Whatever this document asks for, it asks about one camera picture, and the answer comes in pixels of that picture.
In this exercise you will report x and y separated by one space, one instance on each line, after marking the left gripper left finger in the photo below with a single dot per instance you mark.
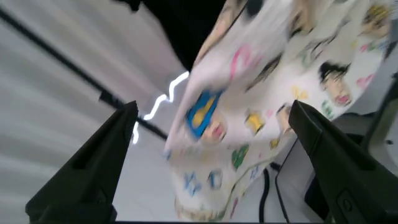
90 174

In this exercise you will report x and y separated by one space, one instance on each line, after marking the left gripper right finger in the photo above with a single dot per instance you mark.
348 174

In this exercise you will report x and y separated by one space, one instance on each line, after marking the cream printed garment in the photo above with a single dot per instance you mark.
264 93

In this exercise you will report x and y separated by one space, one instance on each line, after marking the black sleeveless top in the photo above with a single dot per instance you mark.
186 28

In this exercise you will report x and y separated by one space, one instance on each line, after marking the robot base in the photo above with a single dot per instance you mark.
295 174

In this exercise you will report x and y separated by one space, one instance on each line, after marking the black clothes rack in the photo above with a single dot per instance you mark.
107 98

